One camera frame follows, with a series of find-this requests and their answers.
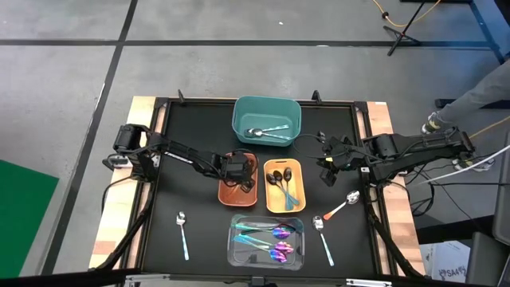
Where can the yellow plastic bin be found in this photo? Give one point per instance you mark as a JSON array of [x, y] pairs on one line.
[[275, 201]]

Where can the black table frame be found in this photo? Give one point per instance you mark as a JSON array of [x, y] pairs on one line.
[[159, 104]]

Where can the black table edge bracket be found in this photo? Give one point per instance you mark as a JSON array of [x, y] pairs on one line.
[[316, 97], [181, 97]]

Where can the clear plastic bin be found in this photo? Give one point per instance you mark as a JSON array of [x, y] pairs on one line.
[[239, 263]]

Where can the person leg and shoe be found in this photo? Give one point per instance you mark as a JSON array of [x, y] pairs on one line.
[[478, 91]]

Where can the orange plastic bin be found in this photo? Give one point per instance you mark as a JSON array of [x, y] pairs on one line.
[[235, 197]]

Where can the green floor mat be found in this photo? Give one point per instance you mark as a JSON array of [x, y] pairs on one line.
[[24, 219]]

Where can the black desk frame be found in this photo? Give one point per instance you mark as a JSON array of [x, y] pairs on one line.
[[484, 24]]

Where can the dark grey chair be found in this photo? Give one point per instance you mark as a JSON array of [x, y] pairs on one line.
[[486, 259]]

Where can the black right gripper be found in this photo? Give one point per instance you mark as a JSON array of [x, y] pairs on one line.
[[342, 153]]

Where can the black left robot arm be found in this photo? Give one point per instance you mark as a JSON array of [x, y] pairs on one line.
[[179, 155]]

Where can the teal plastic bin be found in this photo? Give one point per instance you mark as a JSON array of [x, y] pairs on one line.
[[243, 107]]

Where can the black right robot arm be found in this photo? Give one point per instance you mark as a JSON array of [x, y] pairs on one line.
[[418, 145]]

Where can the black floor stand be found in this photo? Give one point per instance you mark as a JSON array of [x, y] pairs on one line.
[[399, 34]]

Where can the white cardboard box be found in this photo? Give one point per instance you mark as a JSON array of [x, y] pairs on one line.
[[446, 263]]

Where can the iridescent rainbow spoon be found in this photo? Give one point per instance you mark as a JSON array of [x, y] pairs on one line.
[[279, 256], [285, 248], [283, 232]]

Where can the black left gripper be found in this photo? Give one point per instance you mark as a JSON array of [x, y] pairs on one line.
[[237, 167]]

